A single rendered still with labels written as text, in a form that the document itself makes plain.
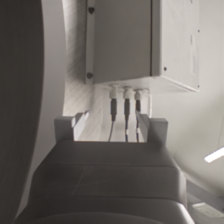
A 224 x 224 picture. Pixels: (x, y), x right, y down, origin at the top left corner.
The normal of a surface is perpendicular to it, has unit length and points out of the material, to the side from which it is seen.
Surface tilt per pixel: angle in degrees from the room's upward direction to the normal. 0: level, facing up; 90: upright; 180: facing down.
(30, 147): 127
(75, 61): 90
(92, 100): 90
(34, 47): 141
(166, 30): 90
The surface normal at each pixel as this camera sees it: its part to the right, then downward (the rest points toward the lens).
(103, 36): -0.66, -0.01
